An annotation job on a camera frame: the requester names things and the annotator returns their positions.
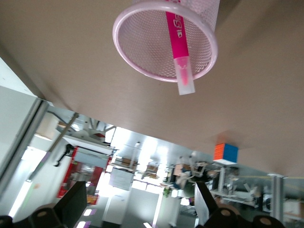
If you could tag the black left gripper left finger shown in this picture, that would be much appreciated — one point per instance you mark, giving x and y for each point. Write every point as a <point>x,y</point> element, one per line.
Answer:
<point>76,202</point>

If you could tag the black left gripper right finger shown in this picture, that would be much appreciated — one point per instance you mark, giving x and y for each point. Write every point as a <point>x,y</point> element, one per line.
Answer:
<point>204,204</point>

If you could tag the pink marker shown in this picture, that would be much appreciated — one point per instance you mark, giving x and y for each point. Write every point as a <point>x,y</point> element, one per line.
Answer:
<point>179,40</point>

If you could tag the red white cabinet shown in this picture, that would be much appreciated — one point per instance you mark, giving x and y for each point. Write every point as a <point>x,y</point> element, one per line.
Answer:
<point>71,171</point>

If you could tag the green potted plant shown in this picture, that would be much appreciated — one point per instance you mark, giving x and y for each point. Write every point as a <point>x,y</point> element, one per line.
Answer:
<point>167,192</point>

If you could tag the colourful puzzle cube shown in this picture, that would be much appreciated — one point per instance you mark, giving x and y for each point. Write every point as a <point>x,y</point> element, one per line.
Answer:
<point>226,153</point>

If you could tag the brown table cover sheet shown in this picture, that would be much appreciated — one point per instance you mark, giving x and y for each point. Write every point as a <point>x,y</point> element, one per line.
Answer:
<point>71,59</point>

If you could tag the pink mesh cup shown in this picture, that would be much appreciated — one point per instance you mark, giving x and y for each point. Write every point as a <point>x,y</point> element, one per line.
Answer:
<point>142,47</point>

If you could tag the aluminium frame post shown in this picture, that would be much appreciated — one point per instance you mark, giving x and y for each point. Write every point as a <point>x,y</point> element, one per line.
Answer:
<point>278,197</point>

